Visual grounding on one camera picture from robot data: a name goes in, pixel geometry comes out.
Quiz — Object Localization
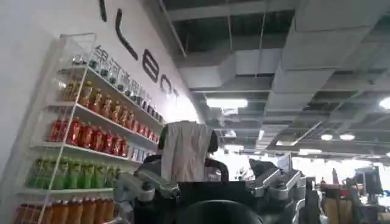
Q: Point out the rectangular ceiling light panel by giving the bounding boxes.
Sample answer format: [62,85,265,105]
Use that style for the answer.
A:
[206,97,249,109]

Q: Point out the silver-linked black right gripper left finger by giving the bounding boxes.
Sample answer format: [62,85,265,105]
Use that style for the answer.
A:
[113,154,181,215]

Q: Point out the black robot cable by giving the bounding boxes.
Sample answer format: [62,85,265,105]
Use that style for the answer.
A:
[204,157,230,183]

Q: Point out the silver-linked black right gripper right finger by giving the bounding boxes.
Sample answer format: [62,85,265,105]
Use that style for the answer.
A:
[246,158,307,214]

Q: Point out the white shelf rack with bottles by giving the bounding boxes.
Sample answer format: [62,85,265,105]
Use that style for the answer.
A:
[12,32,167,224]

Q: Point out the cluttered background desk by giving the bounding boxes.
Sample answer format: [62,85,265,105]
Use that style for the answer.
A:
[316,166,390,224]

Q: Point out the pale beige cloth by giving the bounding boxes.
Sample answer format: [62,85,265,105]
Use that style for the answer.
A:
[160,121,215,183]

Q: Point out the grey ceiling air duct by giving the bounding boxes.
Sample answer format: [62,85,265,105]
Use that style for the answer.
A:
[178,0,390,114]

